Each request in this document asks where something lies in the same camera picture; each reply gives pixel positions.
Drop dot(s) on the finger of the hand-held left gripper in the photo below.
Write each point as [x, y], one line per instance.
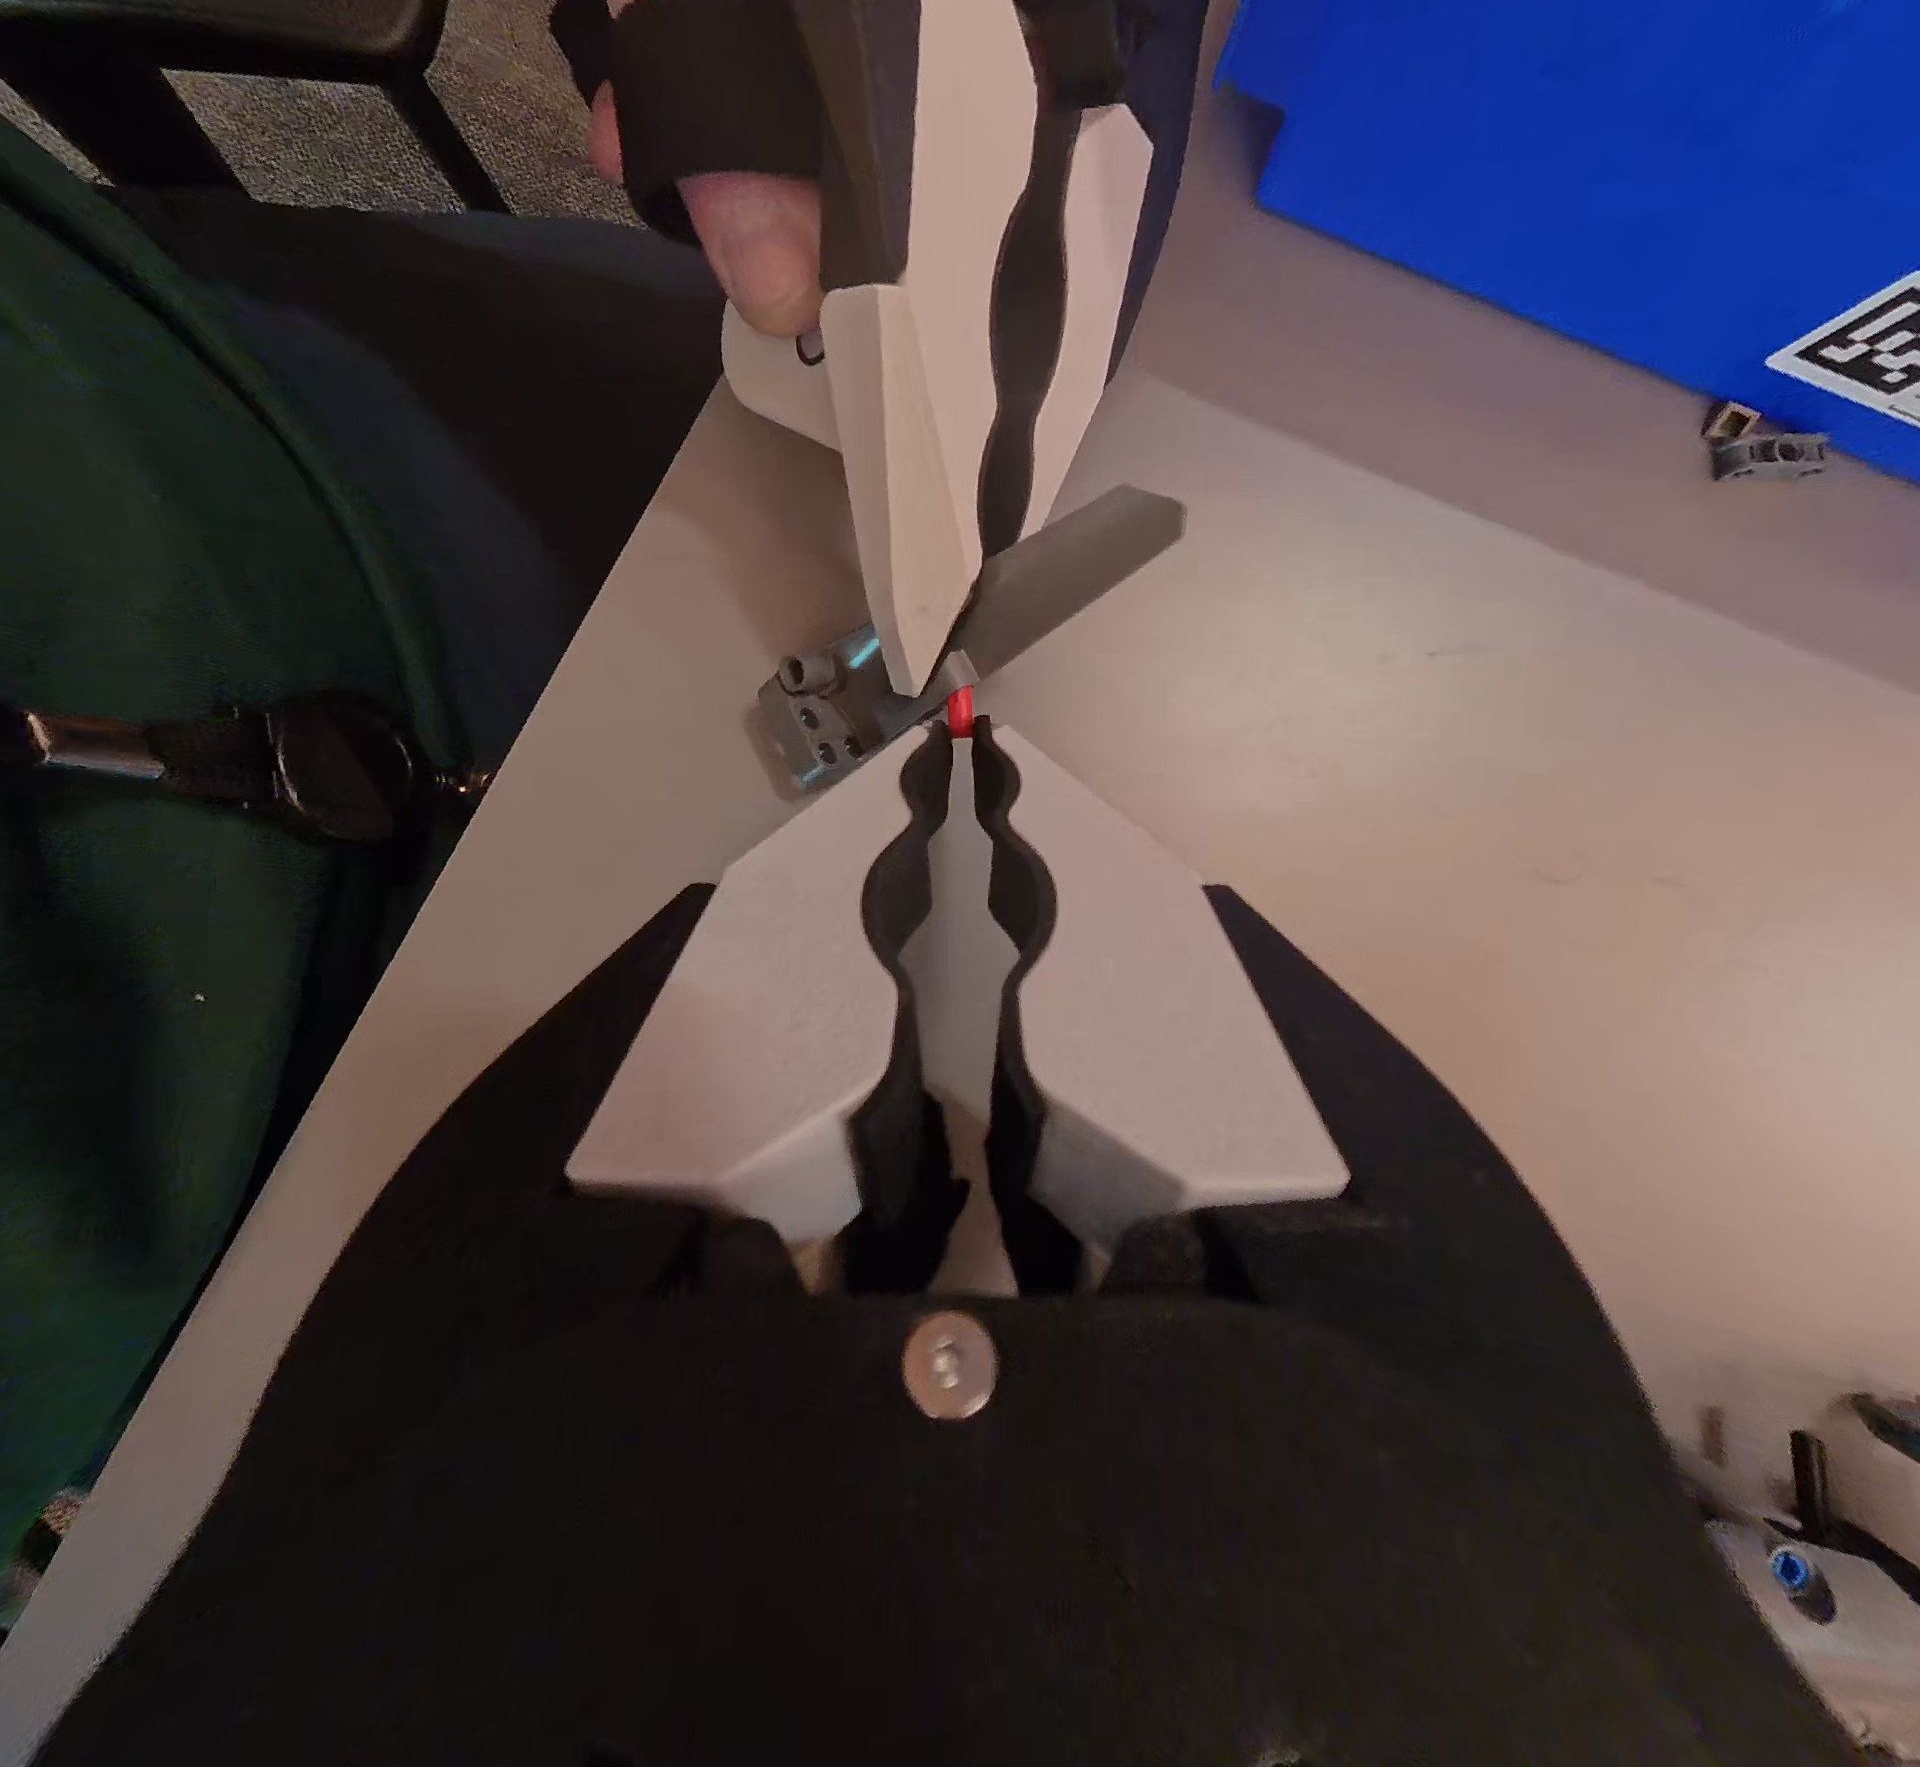
[953, 223]
[1102, 253]

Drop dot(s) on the grey lego wing piece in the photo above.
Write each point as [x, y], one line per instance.
[1080, 566]

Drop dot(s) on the red lego pin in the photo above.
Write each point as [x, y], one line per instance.
[960, 708]

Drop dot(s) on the black white marker tag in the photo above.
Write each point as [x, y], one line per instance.
[1868, 351]

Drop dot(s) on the grey lego connector piece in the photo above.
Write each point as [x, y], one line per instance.
[1769, 447]

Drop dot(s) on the blue plastic parts bin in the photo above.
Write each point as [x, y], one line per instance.
[1574, 71]

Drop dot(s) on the grey black lego spaceship model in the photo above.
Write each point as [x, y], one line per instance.
[1808, 1483]

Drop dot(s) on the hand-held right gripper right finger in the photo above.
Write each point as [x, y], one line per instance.
[1186, 1032]

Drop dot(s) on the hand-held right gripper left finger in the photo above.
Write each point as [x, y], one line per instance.
[735, 1032]

